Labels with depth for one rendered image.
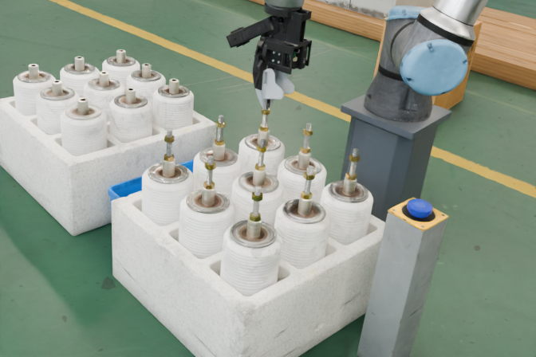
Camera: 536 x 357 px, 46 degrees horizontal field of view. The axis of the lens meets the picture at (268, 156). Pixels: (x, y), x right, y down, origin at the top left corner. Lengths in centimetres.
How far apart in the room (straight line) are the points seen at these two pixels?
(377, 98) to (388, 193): 22
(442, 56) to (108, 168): 73
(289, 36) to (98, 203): 57
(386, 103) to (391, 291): 46
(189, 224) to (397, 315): 38
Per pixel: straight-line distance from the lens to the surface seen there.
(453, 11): 123
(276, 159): 130
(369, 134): 142
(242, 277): 103
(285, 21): 120
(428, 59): 121
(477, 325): 137
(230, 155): 125
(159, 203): 116
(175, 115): 151
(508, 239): 167
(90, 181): 141
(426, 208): 103
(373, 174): 145
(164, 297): 118
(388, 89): 139
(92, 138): 140
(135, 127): 145
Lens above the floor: 84
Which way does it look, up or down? 28 degrees down
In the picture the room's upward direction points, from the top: 6 degrees clockwise
